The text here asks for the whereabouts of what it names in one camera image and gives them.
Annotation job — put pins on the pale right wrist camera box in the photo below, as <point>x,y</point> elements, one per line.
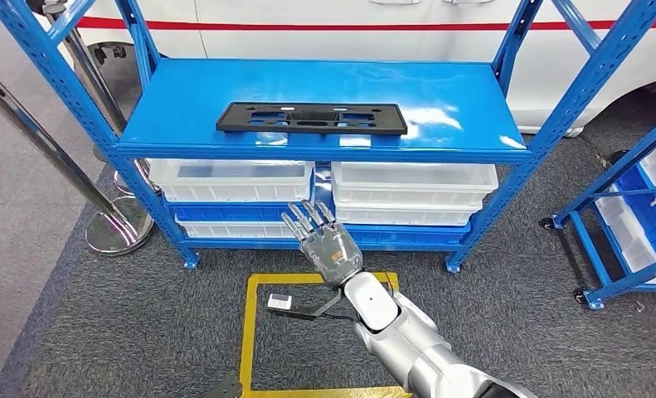
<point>279,301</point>

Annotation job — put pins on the black plastic frame part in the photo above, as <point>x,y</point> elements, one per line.
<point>234,125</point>

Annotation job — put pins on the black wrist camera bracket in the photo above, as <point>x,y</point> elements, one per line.
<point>305,314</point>

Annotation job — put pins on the white car with red stripe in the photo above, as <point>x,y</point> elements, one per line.
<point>360,14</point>

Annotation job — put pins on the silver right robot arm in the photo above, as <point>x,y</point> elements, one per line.
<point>415,351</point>

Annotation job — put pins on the yellow floor tape square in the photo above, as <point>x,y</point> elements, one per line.
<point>248,340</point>

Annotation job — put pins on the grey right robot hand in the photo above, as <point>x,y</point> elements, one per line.
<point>330,252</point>

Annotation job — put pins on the blue metal shelf rack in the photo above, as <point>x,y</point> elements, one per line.
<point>223,93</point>
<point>608,180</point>

